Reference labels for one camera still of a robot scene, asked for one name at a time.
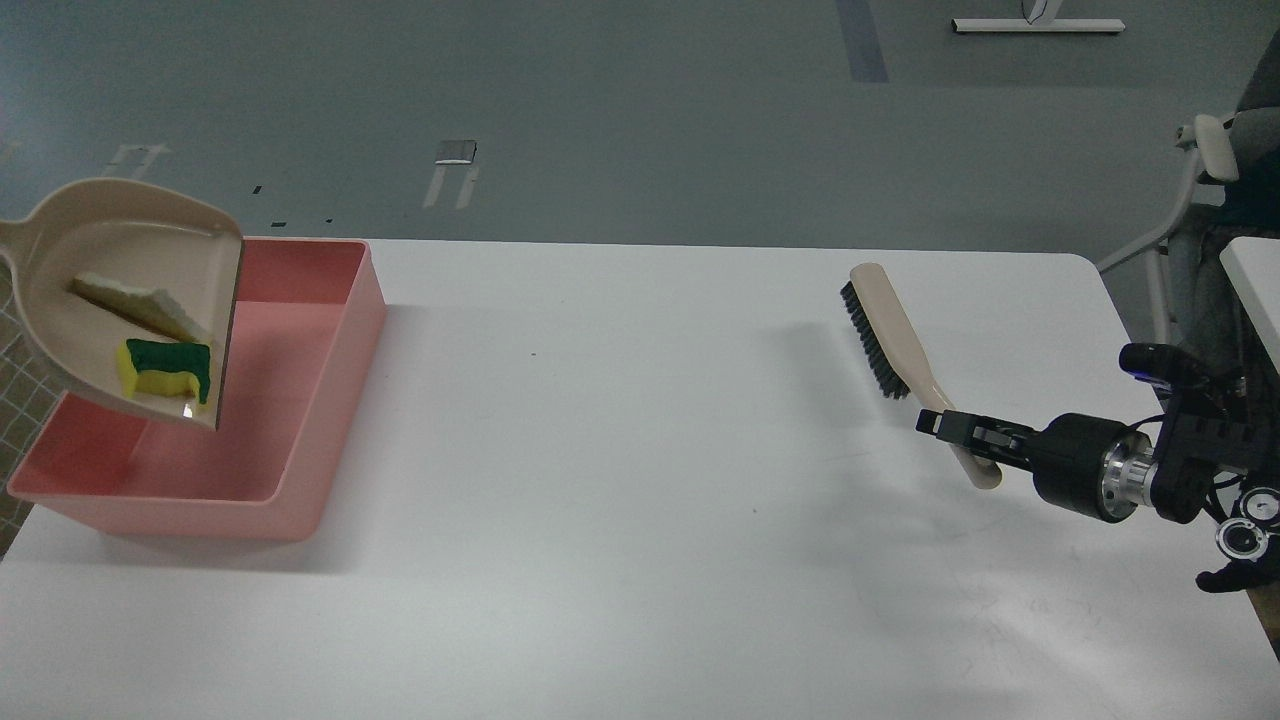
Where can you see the white side table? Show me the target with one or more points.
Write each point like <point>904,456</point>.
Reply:
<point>1252,265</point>

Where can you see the yellow green sponge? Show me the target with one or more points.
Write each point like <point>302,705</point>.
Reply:
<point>164,369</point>

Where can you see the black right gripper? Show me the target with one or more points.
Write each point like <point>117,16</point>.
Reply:
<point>1094,466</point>

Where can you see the white office chair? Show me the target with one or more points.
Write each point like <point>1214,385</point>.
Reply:
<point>1209,160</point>

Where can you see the beige hand brush black bristles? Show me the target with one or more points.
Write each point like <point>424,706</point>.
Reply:
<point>895,355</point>

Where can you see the beige foam scrap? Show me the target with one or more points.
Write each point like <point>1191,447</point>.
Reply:
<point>151,308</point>

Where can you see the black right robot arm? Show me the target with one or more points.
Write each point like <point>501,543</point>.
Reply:
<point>1211,456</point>

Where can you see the seated person teal sweater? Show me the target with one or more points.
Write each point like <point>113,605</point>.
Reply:
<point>1202,299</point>

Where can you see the white stand base on floor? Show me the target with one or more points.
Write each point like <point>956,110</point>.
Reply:
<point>1041,18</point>

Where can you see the pink plastic bin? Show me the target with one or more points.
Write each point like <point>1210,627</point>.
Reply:
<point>308,318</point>

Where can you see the beige plastic dustpan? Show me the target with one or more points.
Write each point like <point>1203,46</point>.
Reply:
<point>138,234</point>

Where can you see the beige checkered cloth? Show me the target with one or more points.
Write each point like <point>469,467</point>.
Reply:
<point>27,397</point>

